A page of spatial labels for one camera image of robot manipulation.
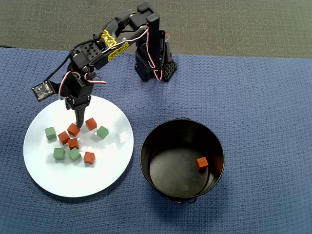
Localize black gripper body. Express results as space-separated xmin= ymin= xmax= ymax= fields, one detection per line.
xmin=59 ymin=72 xmax=94 ymax=110

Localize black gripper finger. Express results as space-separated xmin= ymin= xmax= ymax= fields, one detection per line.
xmin=74 ymin=102 xmax=89 ymax=129

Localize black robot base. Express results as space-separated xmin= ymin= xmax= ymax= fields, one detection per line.
xmin=134 ymin=52 xmax=177 ymax=83

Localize white round plate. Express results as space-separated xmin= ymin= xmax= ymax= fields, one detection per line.
xmin=23 ymin=94 xmax=135 ymax=198

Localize green cube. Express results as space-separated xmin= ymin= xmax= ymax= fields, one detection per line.
xmin=44 ymin=126 xmax=57 ymax=140
xmin=53 ymin=148 xmax=66 ymax=161
xmin=68 ymin=147 xmax=82 ymax=162
xmin=96 ymin=125 xmax=109 ymax=140

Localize black round metal pot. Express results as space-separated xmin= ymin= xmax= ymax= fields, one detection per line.
xmin=139 ymin=117 xmax=225 ymax=205

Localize blue woven cloth mat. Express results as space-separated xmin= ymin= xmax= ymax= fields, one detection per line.
xmin=0 ymin=47 xmax=312 ymax=234

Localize red white servo cable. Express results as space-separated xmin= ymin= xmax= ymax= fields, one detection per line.
xmin=101 ymin=25 xmax=164 ymax=80
xmin=59 ymin=70 xmax=81 ymax=101
xmin=84 ymin=72 xmax=107 ymax=85

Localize black camera cable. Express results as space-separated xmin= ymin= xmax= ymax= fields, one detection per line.
xmin=45 ymin=52 xmax=73 ymax=85

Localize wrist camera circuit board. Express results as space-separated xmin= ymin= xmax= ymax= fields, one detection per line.
xmin=31 ymin=80 xmax=55 ymax=102

